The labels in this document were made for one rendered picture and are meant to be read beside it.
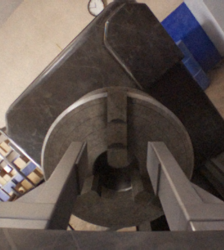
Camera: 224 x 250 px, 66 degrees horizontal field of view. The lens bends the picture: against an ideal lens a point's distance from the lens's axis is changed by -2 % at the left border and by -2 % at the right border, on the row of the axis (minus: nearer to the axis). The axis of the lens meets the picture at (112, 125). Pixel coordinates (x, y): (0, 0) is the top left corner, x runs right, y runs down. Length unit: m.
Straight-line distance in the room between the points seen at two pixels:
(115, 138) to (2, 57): 4.26
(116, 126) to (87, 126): 0.05
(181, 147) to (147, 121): 0.07
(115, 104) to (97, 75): 0.23
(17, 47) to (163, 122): 4.11
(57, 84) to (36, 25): 3.71
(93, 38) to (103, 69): 0.08
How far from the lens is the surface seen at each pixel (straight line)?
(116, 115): 0.24
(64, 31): 3.97
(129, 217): 0.35
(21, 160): 4.37
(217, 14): 3.76
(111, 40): 0.41
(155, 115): 0.26
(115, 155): 0.24
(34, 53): 4.12
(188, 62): 3.25
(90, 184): 0.28
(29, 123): 0.53
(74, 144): 0.16
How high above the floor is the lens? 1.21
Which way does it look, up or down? 12 degrees down
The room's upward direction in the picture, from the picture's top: 43 degrees counter-clockwise
